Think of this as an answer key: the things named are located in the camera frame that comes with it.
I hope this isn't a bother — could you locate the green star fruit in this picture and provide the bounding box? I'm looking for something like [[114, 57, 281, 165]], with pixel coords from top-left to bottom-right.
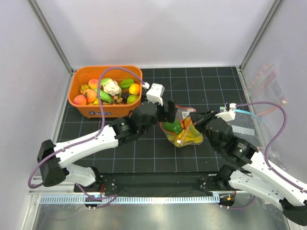
[[119, 78, 135, 89]]

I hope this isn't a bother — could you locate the orange plastic bin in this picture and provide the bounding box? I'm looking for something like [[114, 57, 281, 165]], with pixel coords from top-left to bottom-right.
[[68, 65, 142, 118]]

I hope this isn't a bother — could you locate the green cucumber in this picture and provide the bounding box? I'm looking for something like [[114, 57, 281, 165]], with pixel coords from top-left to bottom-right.
[[99, 90, 112, 103]]

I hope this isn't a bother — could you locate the peach front left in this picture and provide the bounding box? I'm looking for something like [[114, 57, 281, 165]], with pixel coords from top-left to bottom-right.
[[73, 94, 87, 105]]

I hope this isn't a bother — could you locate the yellow star fruit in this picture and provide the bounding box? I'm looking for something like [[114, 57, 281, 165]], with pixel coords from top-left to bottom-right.
[[80, 84, 90, 94]]

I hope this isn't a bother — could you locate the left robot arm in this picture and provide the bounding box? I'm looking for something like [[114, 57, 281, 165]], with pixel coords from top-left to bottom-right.
[[37, 101, 177, 192]]

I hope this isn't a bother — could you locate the red zipper clear bag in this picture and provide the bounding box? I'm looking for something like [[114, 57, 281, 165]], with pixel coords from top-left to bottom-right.
[[160, 105, 204, 148]]

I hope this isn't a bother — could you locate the yellow lemon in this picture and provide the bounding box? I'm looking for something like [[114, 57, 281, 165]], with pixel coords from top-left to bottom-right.
[[129, 83, 141, 95]]

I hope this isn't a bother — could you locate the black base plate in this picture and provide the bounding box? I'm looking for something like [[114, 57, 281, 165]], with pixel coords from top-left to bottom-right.
[[83, 172, 234, 197]]

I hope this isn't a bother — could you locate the cauliflower toy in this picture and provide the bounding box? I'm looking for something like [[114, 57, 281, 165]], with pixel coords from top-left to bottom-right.
[[100, 78, 122, 96]]

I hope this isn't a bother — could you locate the black grid mat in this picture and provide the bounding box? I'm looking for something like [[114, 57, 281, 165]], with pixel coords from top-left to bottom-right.
[[55, 67, 247, 173]]

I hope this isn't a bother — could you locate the peach upper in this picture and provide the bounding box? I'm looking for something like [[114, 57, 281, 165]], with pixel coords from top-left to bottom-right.
[[88, 79, 98, 90]]

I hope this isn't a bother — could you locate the brown nuts pile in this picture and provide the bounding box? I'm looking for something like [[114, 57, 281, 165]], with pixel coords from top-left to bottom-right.
[[102, 95, 125, 105]]

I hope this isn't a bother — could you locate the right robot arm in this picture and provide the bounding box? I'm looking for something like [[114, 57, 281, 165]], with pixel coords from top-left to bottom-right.
[[189, 111, 307, 226]]

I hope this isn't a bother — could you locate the blue zipper clear bag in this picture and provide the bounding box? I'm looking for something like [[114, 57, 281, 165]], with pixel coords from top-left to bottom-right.
[[227, 109, 263, 144]]

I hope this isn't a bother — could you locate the peach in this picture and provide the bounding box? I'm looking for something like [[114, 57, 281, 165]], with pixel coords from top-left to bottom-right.
[[73, 94, 87, 105], [88, 79, 98, 90], [83, 89, 97, 103]]

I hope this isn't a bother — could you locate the green bell pepper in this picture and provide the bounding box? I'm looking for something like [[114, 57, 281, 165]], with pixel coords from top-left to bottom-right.
[[162, 119, 183, 135]]

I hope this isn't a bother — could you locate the dark purple fruit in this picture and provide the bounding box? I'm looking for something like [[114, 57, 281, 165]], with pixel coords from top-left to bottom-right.
[[121, 92, 130, 103]]

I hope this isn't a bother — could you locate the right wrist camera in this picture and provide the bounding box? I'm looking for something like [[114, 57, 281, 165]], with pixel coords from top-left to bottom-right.
[[215, 103, 236, 122]]

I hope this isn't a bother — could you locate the red apple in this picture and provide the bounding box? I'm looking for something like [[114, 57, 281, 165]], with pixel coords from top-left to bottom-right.
[[180, 117, 189, 129]]

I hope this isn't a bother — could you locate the green lime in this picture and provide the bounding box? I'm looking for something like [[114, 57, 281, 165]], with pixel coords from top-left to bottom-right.
[[127, 95, 139, 104]]

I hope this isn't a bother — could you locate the peach middle left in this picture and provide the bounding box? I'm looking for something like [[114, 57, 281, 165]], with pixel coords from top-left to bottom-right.
[[83, 89, 97, 103]]

